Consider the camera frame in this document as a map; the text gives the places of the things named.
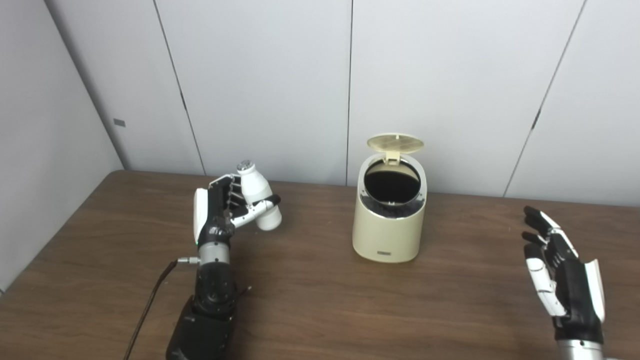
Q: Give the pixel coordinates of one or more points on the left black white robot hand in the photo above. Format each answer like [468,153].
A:
[215,215]

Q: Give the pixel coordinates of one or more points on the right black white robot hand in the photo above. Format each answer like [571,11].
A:
[575,285]

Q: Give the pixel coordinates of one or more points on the small white plastic bottle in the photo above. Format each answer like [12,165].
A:
[257,187]

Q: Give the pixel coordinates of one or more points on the cream-colored bin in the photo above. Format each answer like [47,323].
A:
[387,235]

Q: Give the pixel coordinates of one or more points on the round cream bin lid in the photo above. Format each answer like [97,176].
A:
[395,143]

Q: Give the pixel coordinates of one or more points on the small gray wall label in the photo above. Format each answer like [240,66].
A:
[119,122]

